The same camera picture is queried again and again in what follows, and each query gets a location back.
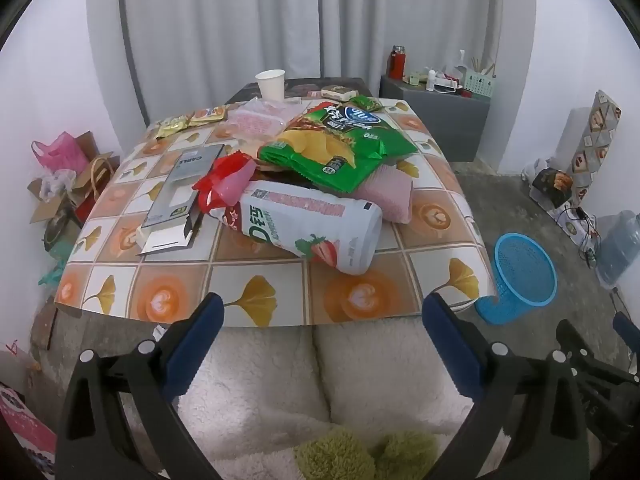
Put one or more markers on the pink plastic bag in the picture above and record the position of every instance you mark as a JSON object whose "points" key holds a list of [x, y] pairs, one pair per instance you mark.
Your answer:
{"points": [[65, 155]]}

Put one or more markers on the yellow snack packet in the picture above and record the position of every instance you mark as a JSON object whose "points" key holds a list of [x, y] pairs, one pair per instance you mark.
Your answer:
{"points": [[170, 127]]}

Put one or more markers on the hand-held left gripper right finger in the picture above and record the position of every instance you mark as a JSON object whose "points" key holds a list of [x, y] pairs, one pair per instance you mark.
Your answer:
{"points": [[452, 355]]}

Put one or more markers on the green snack packet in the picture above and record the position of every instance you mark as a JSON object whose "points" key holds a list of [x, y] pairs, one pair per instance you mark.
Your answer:
{"points": [[367, 102]]}

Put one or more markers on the small white bottle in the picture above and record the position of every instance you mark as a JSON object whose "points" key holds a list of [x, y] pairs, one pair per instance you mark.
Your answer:
{"points": [[430, 80]]}

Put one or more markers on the white curtain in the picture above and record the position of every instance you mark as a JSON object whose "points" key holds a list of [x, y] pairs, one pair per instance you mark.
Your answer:
{"points": [[225, 20]]}

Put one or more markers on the patterned folded board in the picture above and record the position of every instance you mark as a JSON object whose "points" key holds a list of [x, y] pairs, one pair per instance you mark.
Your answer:
{"points": [[597, 145]]}

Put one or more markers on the pink sponge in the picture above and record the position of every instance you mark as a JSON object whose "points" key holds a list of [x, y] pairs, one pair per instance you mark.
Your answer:
{"points": [[390, 195]]}

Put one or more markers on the dark snack box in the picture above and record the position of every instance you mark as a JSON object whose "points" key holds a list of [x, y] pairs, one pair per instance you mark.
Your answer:
{"points": [[550, 182]]}

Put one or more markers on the blue mesh wastebasket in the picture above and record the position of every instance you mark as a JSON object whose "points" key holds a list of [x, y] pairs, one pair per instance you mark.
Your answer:
{"points": [[525, 270]]}

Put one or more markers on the red thermos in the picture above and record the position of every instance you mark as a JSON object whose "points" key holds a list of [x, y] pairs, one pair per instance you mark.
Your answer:
{"points": [[396, 65]]}

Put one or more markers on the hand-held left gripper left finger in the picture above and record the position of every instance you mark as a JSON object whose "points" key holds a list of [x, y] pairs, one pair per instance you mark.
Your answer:
{"points": [[197, 345]]}

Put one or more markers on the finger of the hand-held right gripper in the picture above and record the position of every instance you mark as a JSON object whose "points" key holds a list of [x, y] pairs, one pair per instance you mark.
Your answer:
{"points": [[575, 342], [625, 327]]}

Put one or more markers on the small snack box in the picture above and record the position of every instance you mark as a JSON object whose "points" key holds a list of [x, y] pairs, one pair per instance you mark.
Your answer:
{"points": [[340, 92]]}

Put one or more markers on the green chip bag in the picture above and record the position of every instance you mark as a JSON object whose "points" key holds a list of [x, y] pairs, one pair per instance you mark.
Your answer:
{"points": [[350, 150]]}

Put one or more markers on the white yogurt drink bottle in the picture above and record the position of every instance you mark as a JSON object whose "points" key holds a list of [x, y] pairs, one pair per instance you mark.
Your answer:
{"points": [[310, 220]]}

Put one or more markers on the grey cabinet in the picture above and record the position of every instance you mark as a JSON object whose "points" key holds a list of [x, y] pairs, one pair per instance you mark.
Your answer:
{"points": [[440, 120]]}

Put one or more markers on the translucent plastic bag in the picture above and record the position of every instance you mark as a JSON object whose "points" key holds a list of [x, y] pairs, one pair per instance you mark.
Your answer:
{"points": [[250, 122]]}

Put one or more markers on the pink printed box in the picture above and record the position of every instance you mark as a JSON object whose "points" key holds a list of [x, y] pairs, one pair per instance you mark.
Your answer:
{"points": [[25, 425]]}

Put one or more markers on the brown paper bag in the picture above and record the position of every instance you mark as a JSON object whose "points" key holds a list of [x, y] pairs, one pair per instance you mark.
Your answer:
{"points": [[100, 180]]}

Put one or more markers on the large water jug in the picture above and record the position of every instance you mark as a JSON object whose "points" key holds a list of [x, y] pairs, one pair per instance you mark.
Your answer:
{"points": [[620, 245]]}

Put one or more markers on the white paper cup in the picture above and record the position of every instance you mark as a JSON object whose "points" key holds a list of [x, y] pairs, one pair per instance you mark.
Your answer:
{"points": [[270, 85]]}

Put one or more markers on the red plastic bag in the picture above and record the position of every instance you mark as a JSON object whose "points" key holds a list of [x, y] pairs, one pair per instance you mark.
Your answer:
{"points": [[225, 180]]}

